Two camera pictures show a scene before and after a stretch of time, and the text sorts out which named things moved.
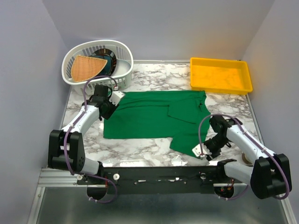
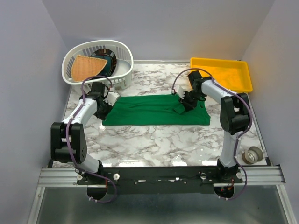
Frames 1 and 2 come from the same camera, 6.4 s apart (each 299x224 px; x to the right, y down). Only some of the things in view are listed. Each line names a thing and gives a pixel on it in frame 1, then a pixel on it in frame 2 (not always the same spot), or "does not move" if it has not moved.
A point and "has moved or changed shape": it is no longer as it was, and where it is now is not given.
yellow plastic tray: (220, 75) does not move
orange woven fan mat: (83, 67) does not move
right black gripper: (213, 154) to (188, 106)
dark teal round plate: (108, 55) does not move
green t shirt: (182, 115) has moved or changed shape
